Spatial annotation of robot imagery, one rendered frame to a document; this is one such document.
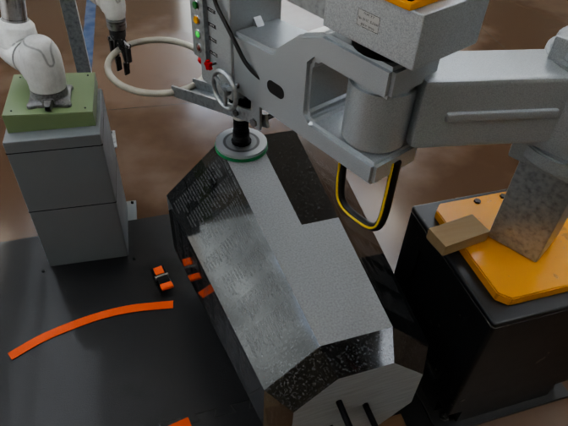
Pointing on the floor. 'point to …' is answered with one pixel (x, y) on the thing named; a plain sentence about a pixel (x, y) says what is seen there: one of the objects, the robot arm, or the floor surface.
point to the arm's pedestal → (73, 189)
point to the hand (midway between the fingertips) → (122, 66)
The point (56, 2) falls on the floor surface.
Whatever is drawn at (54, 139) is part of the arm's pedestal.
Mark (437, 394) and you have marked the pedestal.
